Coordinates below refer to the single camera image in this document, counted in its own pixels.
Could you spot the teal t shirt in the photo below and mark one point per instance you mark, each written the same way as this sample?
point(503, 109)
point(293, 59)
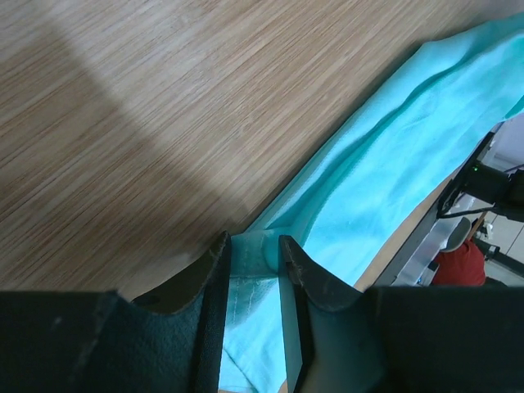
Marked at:
point(366, 179)

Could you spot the person in red shirt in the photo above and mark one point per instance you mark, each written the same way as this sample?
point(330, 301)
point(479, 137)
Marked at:
point(464, 267)

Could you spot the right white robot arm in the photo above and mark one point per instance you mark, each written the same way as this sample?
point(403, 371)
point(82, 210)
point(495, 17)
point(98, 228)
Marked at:
point(502, 191)

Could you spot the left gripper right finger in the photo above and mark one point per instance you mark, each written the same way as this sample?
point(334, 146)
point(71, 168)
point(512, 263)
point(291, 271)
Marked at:
point(396, 339)

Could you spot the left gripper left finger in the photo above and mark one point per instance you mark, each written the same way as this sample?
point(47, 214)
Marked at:
point(168, 339)

